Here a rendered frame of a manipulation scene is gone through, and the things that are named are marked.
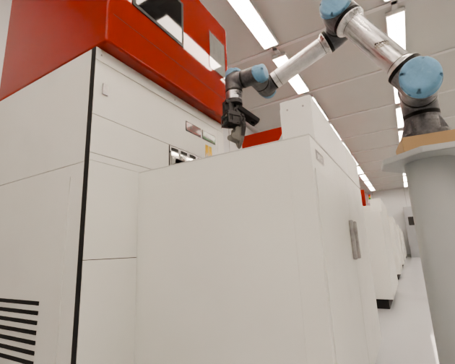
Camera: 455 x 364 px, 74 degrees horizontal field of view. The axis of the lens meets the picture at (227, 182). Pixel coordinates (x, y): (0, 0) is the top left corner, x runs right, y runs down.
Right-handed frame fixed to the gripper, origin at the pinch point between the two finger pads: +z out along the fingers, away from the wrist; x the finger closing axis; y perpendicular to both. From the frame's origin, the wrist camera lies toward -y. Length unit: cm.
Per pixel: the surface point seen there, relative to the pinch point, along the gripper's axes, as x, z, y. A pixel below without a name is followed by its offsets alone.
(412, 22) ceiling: -42, -179, -236
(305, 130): 45.1, 11.0, 4.6
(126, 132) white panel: 1.2, 1.4, 47.4
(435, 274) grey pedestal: 48, 53, -40
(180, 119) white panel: -15.3, -15.0, 21.7
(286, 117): 40.8, 5.6, 7.4
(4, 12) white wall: -131, -132, 118
